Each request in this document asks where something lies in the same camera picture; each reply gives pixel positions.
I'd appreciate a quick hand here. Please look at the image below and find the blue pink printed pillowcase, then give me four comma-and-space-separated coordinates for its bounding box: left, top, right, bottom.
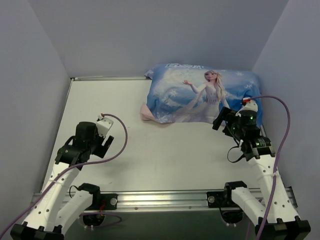
140, 63, 261, 124

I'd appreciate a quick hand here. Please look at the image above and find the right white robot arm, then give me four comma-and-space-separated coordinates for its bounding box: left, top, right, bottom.
212, 107, 311, 240

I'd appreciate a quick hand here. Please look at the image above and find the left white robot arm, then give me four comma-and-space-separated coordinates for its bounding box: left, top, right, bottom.
10, 117, 114, 240

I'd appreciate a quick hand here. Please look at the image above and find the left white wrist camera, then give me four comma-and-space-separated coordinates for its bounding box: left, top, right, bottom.
96, 114, 114, 139

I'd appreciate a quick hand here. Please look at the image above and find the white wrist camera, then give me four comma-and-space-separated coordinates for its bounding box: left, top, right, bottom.
96, 114, 114, 139
235, 97, 258, 117

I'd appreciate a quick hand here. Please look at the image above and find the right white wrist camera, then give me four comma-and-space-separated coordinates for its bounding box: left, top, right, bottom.
235, 97, 258, 117

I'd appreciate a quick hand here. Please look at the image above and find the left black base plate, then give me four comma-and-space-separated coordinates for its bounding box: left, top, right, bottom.
85, 193, 118, 212

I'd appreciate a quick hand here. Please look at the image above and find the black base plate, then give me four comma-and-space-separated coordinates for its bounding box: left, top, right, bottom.
85, 193, 118, 212
206, 190, 226, 208

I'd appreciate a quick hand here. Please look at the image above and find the aluminium back rail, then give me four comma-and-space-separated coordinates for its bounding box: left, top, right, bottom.
72, 76, 148, 81

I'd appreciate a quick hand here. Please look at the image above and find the aluminium rail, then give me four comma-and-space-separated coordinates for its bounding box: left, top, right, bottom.
72, 76, 148, 81
31, 186, 299, 213

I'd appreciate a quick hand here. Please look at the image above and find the aluminium front rail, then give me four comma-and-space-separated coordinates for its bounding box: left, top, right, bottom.
31, 186, 299, 213

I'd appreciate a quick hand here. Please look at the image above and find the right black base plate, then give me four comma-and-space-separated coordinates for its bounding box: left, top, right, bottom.
206, 190, 226, 208

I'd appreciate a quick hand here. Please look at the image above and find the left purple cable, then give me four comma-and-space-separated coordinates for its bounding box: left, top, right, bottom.
0, 113, 129, 240

